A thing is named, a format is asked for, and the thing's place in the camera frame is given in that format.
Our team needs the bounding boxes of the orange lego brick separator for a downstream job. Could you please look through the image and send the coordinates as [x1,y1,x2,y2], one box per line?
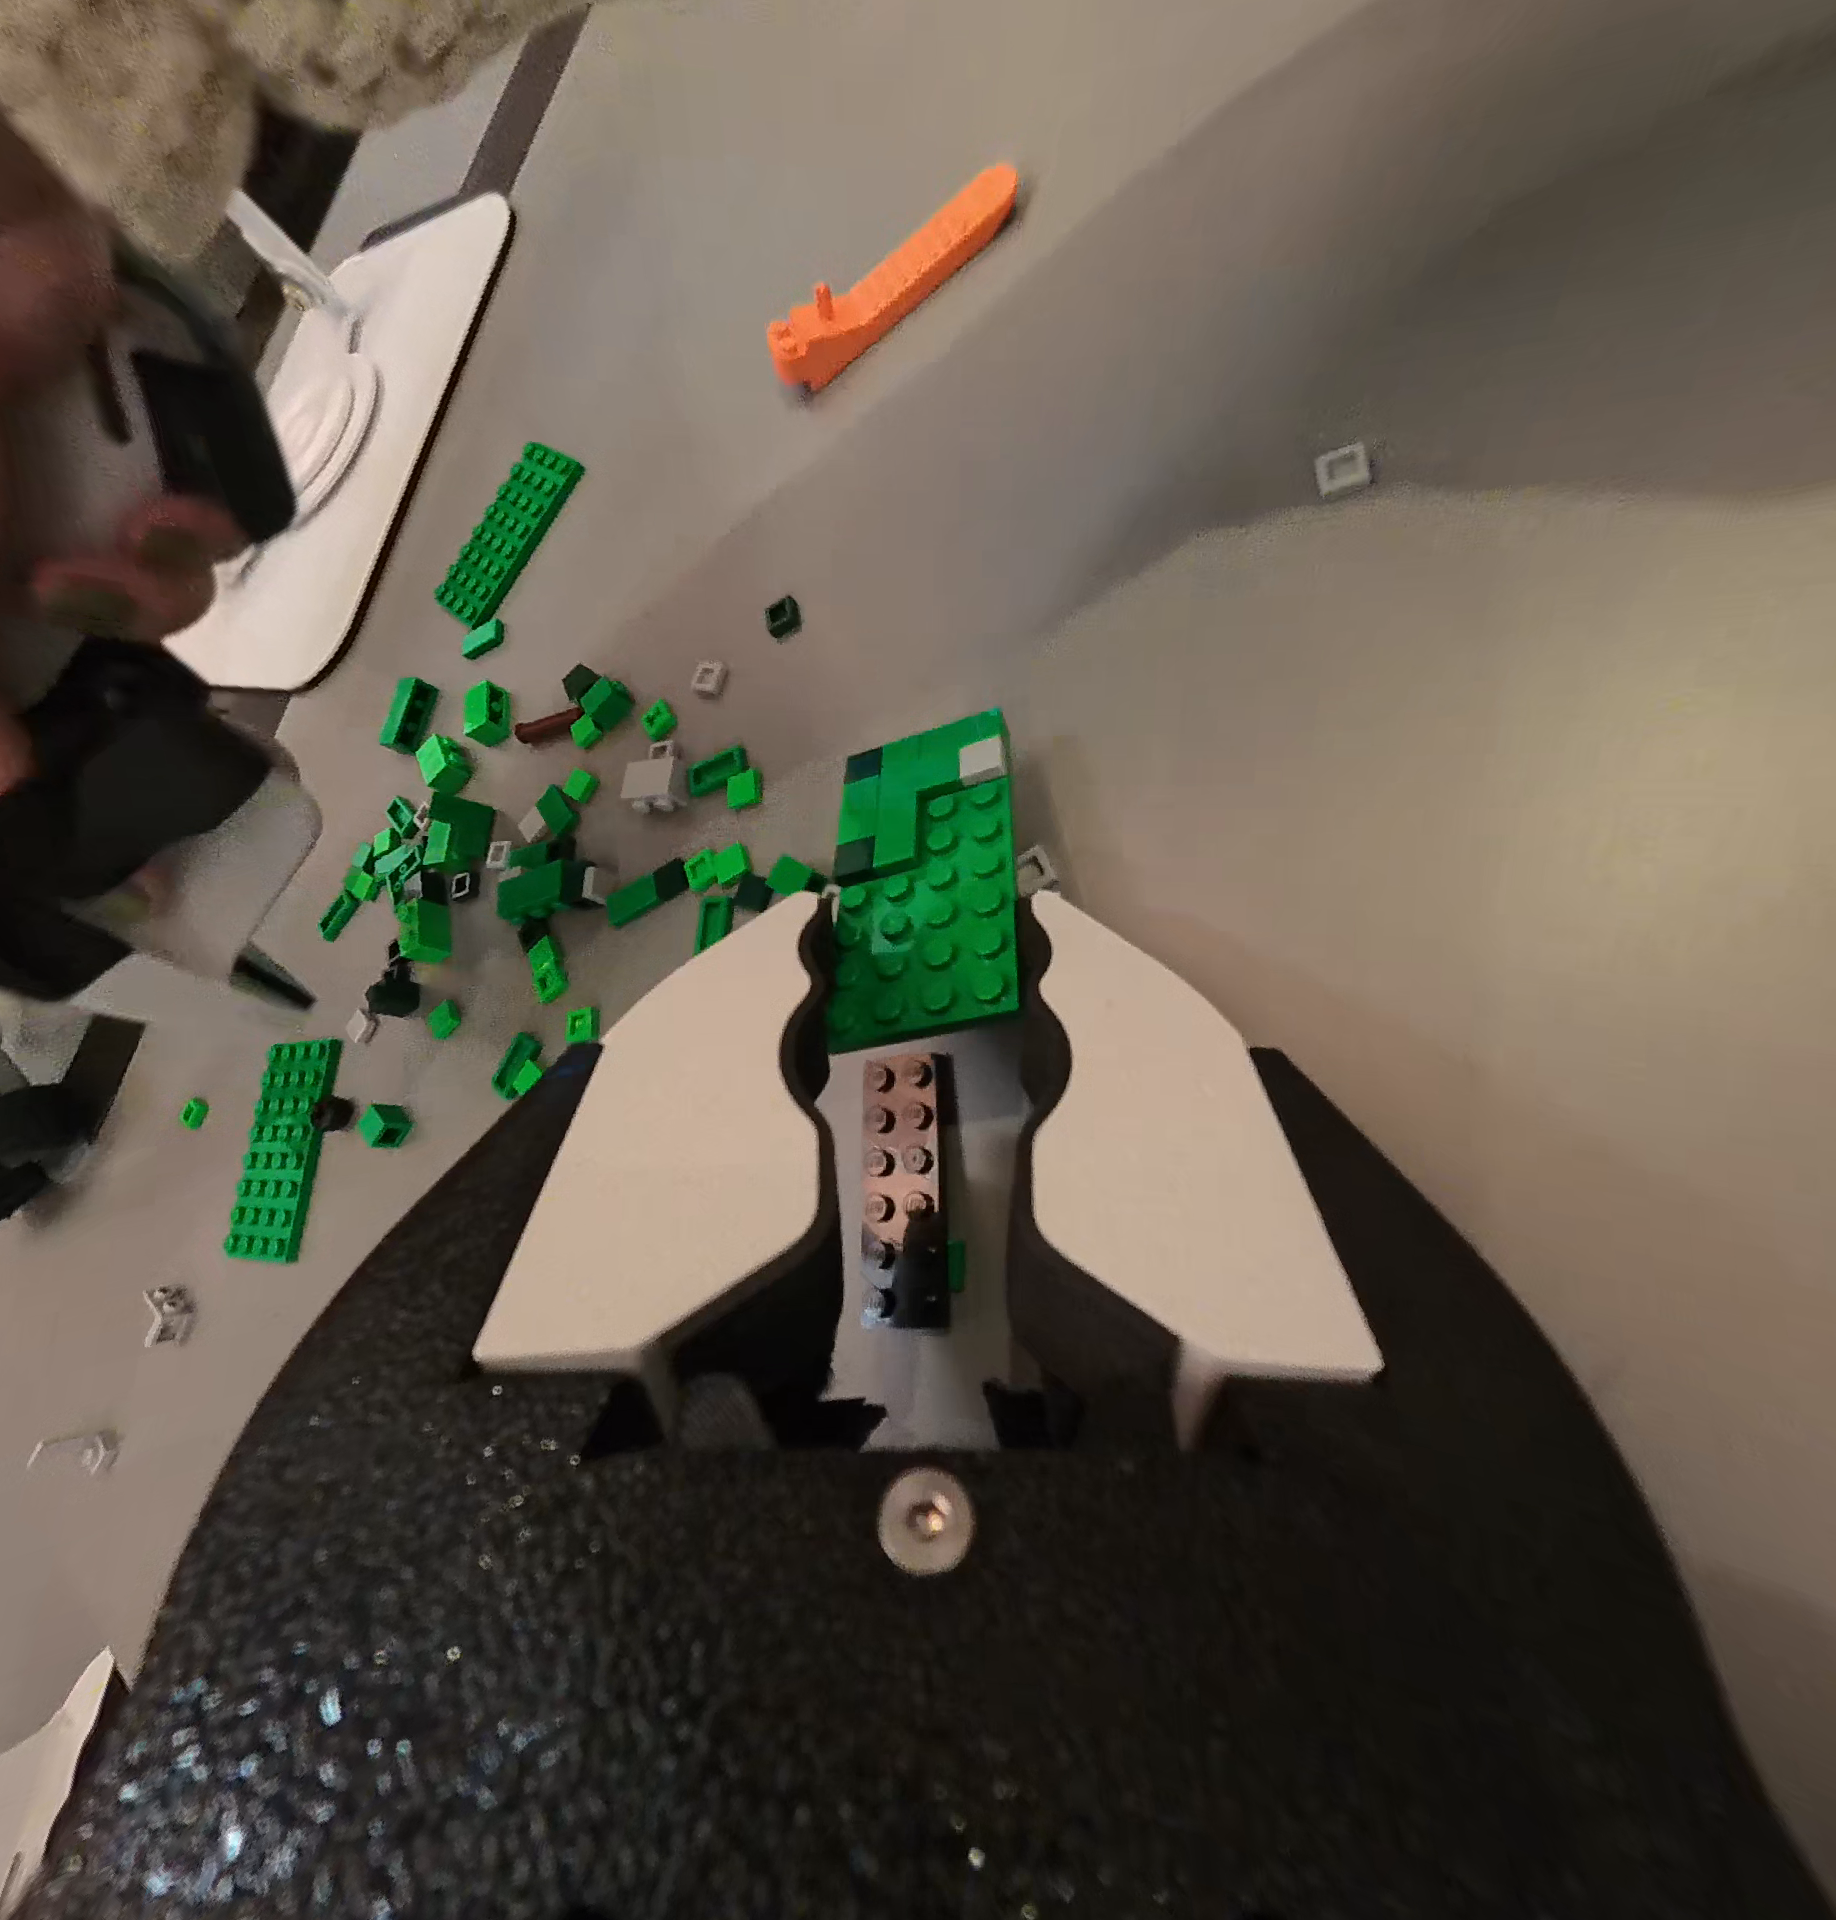
[763,159,1023,407]

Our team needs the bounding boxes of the long green studded lego plate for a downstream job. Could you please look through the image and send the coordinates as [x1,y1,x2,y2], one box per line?
[433,441,592,629]
[223,1039,347,1268]

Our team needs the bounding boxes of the person's right forearm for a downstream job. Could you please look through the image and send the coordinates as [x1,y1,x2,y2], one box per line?
[0,0,595,261]

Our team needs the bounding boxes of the pile of loose lego pieces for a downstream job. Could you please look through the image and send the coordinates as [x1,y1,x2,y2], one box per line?
[314,618,833,1108]

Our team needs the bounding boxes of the green lego base plate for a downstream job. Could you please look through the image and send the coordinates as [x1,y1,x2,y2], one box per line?
[818,709,1029,1056]

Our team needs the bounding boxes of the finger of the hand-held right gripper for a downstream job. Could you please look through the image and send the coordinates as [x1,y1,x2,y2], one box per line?
[149,750,325,1012]

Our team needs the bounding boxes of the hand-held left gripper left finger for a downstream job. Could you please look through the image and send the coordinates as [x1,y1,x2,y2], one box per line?
[474,890,848,1416]

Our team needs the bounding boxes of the black lego plate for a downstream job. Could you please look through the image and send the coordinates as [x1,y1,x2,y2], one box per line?
[859,1053,962,1334]

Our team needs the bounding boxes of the person's right hand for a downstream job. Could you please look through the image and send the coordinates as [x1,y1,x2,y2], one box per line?
[0,87,250,711]

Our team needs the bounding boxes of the green L-shaped lego tile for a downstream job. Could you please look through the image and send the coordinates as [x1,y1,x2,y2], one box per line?
[877,709,1011,821]

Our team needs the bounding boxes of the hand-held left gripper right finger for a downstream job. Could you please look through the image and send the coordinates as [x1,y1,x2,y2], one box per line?
[1004,890,1386,1395]

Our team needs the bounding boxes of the black and white tool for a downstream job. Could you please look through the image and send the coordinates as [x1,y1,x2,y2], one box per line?
[0,984,149,1243]

